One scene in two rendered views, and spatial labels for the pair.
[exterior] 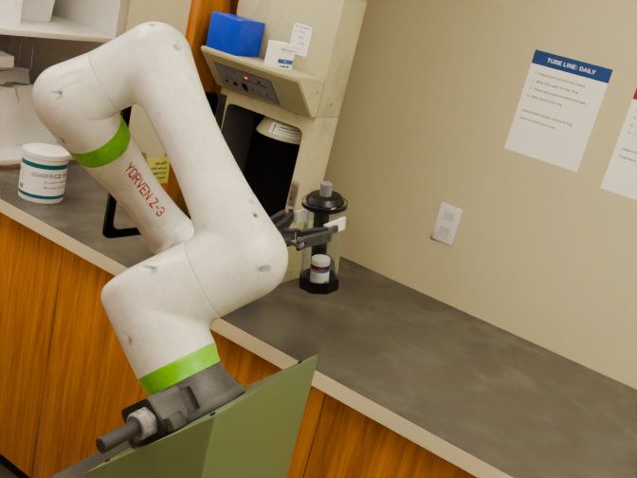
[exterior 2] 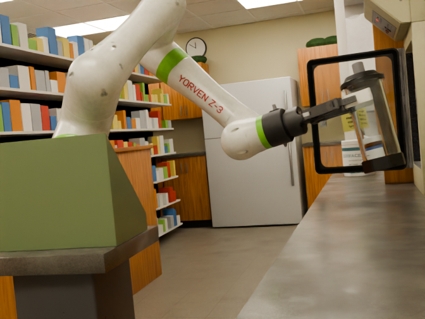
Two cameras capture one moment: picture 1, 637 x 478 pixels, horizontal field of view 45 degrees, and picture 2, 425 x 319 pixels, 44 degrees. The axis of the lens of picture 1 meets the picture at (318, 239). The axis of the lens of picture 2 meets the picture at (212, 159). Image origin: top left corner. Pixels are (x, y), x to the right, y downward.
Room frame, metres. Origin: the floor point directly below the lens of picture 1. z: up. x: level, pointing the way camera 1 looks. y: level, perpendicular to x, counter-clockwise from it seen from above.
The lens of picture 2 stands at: (1.10, -1.19, 1.15)
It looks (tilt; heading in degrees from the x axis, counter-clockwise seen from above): 2 degrees down; 77
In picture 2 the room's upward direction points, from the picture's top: 5 degrees counter-clockwise
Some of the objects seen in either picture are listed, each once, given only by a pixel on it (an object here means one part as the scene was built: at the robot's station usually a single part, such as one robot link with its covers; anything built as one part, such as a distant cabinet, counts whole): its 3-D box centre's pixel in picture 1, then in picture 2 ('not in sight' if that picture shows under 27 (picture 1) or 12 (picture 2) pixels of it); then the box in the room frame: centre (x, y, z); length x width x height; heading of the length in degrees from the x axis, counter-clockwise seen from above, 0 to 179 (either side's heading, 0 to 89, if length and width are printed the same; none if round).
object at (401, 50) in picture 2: (208, 162); (406, 107); (2.11, 0.35, 1.19); 0.03 x 0.02 x 0.39; 61
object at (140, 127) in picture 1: (161, 163); (355, 113); (1.99, 0.45, 1.19); 0.30 x 0.01 x 0.40; 143
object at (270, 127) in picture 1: (289, 126); not in sight; (2.13, 0.15, 1.34); 0.18 x 0.18 x 0.05
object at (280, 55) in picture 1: (280, 55); not in sight; (1.97, 0.20, 1.54); 0.05 x 0.05 x 0.06; 46
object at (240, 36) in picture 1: (235, 34); not in sight; (2.05, 0.34, 1.56); 0.10 x 0.10 x 0.09; 61
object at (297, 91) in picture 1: (258, 81); (385, 18); (2.00, 0.25, 1.46); 0.32 x 0.11 x 0.10; 61
